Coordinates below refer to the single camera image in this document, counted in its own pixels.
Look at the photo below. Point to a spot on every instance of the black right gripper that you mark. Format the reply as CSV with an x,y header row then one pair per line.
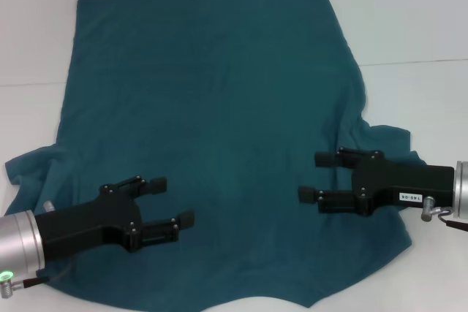
x,y
402,184

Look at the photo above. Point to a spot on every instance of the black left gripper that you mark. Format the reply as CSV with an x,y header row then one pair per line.
x,y
84,224

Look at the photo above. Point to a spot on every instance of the teal blue shirt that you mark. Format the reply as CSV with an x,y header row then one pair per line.
x,y
219,89

